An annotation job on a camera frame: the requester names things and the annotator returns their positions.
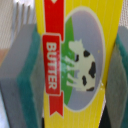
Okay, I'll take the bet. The gripper grey green left finger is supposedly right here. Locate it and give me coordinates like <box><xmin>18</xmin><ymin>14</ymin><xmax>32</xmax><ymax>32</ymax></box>
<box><xmin>0</xmin><ymin>24</ymin><xmax>44</xmax><ymax>128</ymax></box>

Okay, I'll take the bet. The gripper grey green right finger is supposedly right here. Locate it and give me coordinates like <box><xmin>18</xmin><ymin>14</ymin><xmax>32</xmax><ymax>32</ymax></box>
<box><xmin>106</xmin><ymin>26</ymin><xmax>128</xmax><ymax>128</ymax></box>

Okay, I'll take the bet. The yellow butter box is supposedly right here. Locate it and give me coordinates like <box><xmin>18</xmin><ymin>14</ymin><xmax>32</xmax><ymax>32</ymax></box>
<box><xmin>35</xmin><ymin>0</ymin><xmax>123</xmax><ymax>128</ymax></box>

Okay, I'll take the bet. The fork with wooden handle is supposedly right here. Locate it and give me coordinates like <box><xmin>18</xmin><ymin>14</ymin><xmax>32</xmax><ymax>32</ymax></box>
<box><xmin>11</xmin><ymin>0</ymin><xmax>37</xmax><ymax>38</ymax></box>

